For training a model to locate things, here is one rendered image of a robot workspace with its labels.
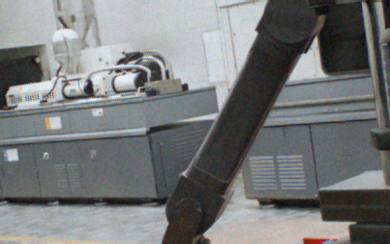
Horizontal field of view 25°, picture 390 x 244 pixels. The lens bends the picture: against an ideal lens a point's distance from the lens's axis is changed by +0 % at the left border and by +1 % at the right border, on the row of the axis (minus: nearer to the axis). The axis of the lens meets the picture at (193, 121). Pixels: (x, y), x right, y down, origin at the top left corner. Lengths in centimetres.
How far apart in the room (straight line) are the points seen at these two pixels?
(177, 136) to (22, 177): 208
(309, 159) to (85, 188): 272
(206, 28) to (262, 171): 324
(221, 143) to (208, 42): 860
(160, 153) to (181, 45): 253
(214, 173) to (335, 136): 523
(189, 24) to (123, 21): 112
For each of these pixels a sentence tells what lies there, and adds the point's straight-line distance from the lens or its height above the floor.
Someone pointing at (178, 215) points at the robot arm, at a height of 102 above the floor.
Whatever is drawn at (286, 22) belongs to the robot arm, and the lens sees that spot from 99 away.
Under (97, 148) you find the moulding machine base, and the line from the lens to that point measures 811.
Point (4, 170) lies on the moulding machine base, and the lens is 944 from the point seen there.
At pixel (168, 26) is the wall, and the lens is 1004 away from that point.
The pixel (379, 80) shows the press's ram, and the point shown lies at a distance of 69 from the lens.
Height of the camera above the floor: 119
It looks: 4 degrees down
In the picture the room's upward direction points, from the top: 8 degrees counter-clockwise
